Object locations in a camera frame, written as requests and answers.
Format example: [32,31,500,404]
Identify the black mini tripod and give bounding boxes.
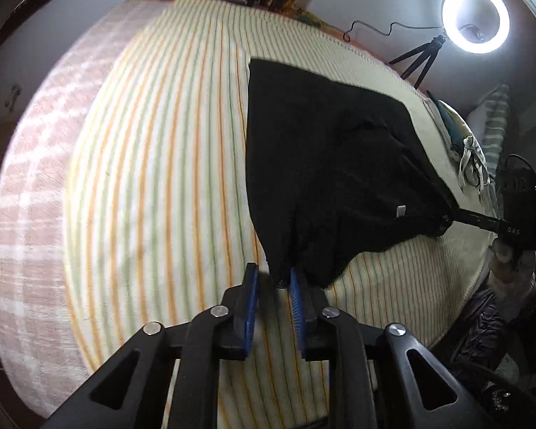
[387,34,447,89]

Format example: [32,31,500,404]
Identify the white gloved right hand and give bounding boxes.
[488,238,536,322]

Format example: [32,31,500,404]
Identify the white ring light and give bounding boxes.
[441,0,510,54]

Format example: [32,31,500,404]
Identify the black ring light cable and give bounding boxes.
[341,19,443,42]

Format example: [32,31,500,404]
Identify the dark green folded cloth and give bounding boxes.
[427,91,457,150]

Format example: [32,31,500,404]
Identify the black gooseneck phone holder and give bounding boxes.
[458,24,485,43]

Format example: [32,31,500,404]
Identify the green white patterned pillow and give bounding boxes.
[467,83,511,177]

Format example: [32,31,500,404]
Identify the black mesh t-shirt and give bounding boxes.
[246,58,458,288]

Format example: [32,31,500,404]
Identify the striped yellow bed sheet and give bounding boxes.
[0,0,480,416]

